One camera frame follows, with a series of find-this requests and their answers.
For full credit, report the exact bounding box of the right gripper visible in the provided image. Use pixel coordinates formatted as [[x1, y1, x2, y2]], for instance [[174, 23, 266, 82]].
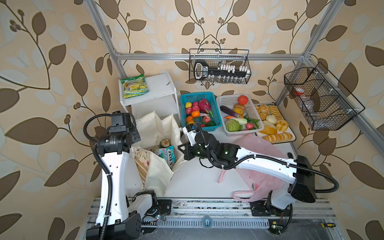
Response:
[[177, 140, 215, 162]]

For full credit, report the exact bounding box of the teal red snack bag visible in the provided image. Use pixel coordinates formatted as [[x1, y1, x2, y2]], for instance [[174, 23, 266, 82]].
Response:
[[150, 146, 177, 169]]

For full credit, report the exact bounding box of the pink dragon fruit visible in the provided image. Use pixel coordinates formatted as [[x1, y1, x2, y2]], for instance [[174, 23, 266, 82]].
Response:
[[198, 99, 213, 117]]

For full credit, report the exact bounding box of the green label can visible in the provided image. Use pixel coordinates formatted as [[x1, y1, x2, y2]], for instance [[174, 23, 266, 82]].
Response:
[[160, 139, 171, 148]]

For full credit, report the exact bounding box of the teal plastic fruit basket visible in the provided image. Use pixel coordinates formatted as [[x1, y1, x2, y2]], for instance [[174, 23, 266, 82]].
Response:
[[180, 92, 222, 132]]

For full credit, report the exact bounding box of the cream canvas tote bag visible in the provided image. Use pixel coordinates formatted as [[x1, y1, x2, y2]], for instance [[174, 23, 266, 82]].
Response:
[[131, 112, 185, 197]]

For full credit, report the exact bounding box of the pink plastic grocery bag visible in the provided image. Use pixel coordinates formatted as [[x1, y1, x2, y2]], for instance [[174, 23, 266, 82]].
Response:
[[232, 134, 297, 209]]

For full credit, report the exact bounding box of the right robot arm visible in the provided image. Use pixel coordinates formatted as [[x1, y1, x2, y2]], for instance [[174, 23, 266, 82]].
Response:
[[178, 124, 339, 210]]

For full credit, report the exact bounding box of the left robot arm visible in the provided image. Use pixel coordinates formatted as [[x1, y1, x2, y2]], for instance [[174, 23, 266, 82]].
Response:
[[83, 111, 161, 240]]

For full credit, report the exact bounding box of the green avocado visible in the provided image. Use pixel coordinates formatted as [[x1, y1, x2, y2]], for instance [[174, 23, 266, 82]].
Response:
[[206, 121, 216, 127]]

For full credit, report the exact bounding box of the green cabbage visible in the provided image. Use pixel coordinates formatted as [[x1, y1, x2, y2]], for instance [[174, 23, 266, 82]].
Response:
[[225, 118, 243, 132]]

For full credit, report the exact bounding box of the orange fruit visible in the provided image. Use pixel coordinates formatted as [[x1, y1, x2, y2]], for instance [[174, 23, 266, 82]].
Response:
[[191, 110, 200, 118]]

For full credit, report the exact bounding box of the purple eggplant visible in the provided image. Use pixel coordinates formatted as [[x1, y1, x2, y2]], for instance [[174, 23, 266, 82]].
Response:
[[220, 106, 240, 118]]

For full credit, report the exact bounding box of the green snack bag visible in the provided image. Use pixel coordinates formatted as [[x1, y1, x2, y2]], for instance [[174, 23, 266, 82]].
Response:
[[120, 75, 149, 99]]

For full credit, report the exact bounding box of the white plastic vegetable basket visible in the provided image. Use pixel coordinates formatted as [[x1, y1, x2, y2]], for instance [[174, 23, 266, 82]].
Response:
[[216, 94, 264, 137]]

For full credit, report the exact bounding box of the white two-tier shelf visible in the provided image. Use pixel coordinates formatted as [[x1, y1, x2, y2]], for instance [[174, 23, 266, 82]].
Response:
[[119, 73, 181, 121]]

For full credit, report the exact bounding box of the red tomato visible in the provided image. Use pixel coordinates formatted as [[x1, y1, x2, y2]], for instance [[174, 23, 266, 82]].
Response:
[[238, 95, 249, 106]]

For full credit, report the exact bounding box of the bread tray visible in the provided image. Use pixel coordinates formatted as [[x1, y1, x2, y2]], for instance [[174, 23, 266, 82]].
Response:
[[255, 105, 296, 144]]

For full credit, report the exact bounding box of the black wire basket with bottles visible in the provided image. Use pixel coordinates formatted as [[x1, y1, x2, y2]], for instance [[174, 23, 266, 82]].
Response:
[[189, 48, 252, 85]]

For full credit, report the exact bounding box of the black wire wall basket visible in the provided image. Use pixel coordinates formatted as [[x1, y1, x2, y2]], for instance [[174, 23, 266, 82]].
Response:
[[284, 62, 366, 131]]

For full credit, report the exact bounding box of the small yellow handled screwdriver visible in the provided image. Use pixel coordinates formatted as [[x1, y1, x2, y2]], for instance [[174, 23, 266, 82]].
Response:
[[313, 223, 336, 229]]

